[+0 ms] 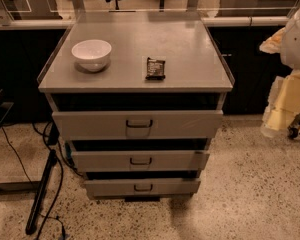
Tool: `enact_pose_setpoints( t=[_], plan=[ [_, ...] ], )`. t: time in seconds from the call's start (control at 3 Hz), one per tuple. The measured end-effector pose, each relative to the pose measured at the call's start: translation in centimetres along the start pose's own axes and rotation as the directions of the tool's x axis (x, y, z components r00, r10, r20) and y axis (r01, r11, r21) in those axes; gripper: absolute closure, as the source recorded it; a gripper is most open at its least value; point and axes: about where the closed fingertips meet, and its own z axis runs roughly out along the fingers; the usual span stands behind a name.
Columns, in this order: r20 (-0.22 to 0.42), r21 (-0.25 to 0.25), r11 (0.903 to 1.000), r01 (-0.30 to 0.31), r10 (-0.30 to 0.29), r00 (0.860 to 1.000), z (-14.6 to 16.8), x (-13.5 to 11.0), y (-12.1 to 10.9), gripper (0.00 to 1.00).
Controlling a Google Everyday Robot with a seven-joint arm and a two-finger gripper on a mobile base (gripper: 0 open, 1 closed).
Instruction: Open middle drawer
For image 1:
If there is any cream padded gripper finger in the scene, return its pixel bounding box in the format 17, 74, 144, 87
259, 27, 300, 137

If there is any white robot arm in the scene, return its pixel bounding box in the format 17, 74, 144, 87
259, 8, 300, 137

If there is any grey drawer cabinet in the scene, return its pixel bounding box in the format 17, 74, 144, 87
36, 11, 235, 202

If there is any grey top drawer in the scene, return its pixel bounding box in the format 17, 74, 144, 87
52, 110, 223, 140

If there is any dark snack bar packet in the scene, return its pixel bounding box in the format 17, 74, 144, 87
145, 57, 165, 80

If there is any white ceramic bowl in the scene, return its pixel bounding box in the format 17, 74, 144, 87
71, 39, 112, 72

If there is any black floor bar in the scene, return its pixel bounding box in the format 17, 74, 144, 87
25, 150, 56, 235

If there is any white horizontal rail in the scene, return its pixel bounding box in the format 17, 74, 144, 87
0, 15, 290, 31

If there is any black floor cable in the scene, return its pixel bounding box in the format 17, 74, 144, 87
0, 113, 84, 240

